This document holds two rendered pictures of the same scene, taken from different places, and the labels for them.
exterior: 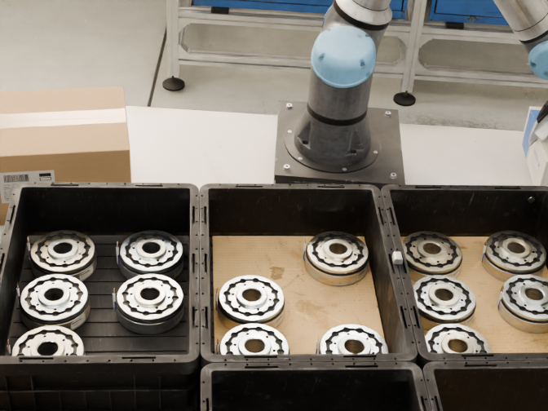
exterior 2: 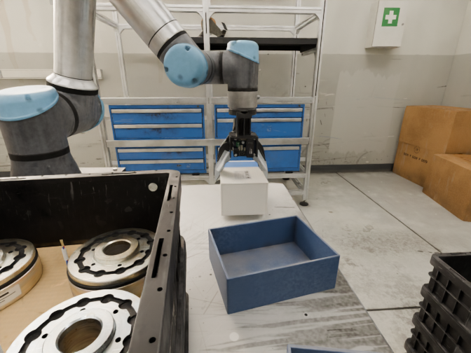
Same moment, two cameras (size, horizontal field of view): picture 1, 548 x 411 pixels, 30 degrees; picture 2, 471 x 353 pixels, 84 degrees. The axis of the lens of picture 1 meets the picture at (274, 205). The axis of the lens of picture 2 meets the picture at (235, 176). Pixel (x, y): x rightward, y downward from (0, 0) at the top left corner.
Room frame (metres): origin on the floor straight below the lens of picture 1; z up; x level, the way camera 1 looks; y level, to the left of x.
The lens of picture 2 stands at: (1.05, -0.53, 1.05)
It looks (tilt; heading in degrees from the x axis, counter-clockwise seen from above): 20 degrees down; 357
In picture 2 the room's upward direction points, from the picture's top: straight up
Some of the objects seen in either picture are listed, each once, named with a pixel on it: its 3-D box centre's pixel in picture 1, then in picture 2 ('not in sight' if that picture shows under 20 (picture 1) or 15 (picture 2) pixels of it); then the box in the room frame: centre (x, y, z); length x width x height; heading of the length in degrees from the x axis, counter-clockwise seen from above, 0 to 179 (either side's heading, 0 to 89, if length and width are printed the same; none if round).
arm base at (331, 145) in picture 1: (334, 122); (45, 167); (1.67, -0.11, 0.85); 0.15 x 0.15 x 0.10
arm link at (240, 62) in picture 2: not in sight; (241, 66); (1.73, -0.58, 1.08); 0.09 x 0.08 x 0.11; 82
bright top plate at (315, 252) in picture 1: (338, 251); not in sight; (1.27, -0.11, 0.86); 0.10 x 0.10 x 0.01
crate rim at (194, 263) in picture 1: (98, 269); not in sight; (1.13, 0.25, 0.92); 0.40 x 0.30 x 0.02; 6
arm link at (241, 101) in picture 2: not in sight; (243, 100); (1.73, -0.59, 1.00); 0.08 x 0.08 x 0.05
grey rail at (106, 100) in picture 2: not in sight; (209, 100); (3.17, -0.44, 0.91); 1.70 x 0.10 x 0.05; 91
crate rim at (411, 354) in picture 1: (298, 269); not in sight; (1.16, -0.04, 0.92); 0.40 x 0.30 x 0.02; 6
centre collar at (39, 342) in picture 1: (47, 349); not in sight; (1.01, 0.31, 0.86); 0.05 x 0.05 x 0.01
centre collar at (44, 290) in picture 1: (54, 295); not in sight; (1.12, 0.32, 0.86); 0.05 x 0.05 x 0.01
